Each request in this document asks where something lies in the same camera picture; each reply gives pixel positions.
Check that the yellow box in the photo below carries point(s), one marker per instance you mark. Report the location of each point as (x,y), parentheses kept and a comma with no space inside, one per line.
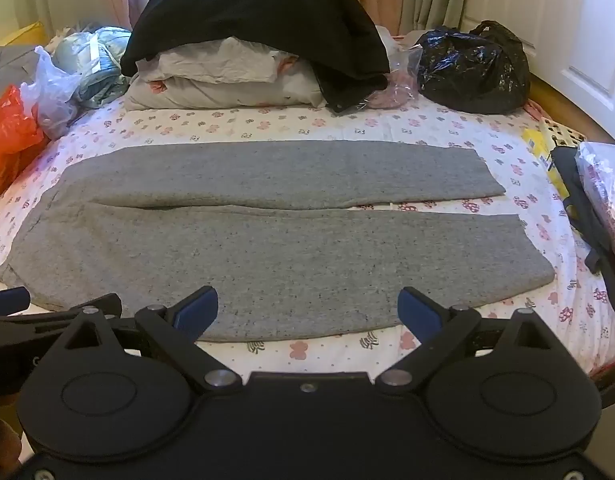
(22,35)

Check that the clear plastic bag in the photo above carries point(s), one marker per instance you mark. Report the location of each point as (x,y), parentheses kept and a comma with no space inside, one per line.
(102,60)

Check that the white wardrobe door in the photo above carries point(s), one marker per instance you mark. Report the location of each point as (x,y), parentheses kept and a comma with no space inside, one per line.
(562,20)

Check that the clear plastic packet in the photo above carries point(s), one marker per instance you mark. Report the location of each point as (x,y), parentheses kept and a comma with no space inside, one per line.
(605,180)

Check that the floral bed sheet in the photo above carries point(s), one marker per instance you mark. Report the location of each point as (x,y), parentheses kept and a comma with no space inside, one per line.
(337,120)

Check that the white floral pillow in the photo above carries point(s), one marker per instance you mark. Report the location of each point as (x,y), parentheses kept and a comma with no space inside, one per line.
(212,60)

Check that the black cloth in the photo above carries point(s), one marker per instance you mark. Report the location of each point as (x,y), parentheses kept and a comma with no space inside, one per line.
(247,5)

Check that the orange plastic bag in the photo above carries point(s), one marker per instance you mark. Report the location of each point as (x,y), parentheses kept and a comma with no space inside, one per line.
(9,140)

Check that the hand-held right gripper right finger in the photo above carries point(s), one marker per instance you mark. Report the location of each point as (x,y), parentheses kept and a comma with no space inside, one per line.
(417,312)

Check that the black plastic bag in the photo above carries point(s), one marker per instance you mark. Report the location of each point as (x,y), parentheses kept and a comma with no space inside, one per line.
(472,75)

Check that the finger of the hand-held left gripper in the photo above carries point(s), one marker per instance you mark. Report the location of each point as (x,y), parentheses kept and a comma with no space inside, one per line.
(62,314)
(7,301)

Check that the folded beige blanket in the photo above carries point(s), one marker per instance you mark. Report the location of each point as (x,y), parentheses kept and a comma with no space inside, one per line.
(227,92)

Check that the yellow dotted bag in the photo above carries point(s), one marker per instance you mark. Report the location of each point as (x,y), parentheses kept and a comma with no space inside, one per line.
(542,145)

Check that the white plastic bag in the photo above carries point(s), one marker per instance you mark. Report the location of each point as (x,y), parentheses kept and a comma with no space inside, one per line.
(52,95)

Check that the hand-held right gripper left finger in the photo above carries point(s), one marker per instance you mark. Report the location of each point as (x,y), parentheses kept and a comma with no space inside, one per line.
(197,312)

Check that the person's left hand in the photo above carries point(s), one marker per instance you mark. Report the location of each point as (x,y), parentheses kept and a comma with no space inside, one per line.
(2,441)

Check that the grey pants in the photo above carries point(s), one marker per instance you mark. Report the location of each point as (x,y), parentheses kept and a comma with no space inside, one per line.
(287,260)

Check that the dark garment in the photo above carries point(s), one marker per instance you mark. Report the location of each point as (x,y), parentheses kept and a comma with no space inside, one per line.
(587,230)

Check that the clear bag with pink cloth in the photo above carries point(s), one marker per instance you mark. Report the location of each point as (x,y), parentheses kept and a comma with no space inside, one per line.
(395,92)

